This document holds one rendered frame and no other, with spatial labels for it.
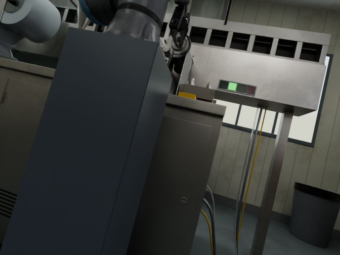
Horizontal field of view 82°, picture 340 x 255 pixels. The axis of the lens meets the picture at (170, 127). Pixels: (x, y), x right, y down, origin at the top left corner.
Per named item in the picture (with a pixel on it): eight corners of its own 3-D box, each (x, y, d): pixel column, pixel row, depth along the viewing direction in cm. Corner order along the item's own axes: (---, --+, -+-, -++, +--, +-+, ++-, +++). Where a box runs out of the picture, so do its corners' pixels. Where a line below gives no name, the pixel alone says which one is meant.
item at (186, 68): (178, 83, 107) (186, 51, 109) (182, 94, 130) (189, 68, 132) (179, 83, 107) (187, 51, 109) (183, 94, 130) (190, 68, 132)
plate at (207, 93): (181, 94, 102) (184, 83, 103) (187, 109, 141) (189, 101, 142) (212, 100, 99) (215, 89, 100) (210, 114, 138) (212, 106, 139)
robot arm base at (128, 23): (150, 46, 40) (162, 1, 41) (85, 34, 43) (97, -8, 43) (163, 73, 55) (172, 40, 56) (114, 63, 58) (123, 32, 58)
